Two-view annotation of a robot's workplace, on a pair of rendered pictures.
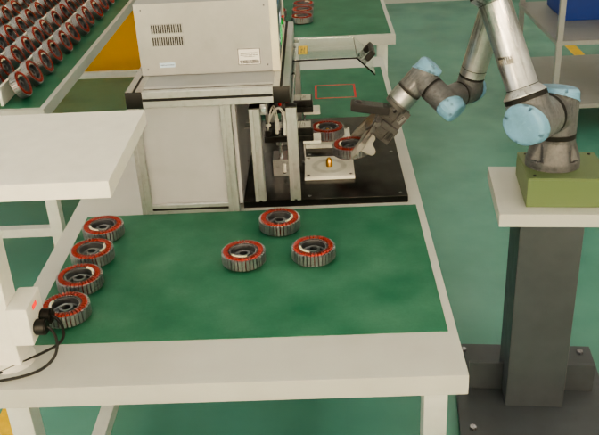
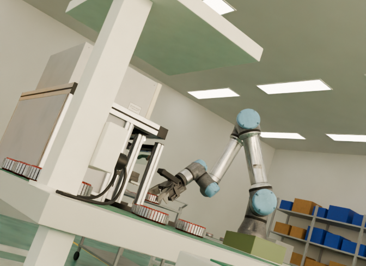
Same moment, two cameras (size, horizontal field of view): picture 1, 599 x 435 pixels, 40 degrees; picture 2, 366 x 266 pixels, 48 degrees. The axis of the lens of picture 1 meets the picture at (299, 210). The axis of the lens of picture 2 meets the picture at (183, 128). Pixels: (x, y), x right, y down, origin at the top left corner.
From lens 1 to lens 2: 1.59 m
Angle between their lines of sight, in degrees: 53
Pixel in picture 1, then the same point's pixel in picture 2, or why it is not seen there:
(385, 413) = not seen: outside the picture
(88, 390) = (161, 235)
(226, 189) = (101, 183)
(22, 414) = (57, 257)
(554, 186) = (264, 245)
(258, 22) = (147, 93)
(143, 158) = not seen: hidden behind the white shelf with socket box
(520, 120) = (265, 197)
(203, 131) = not seen: hidden behind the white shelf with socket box
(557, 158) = (262, 230)
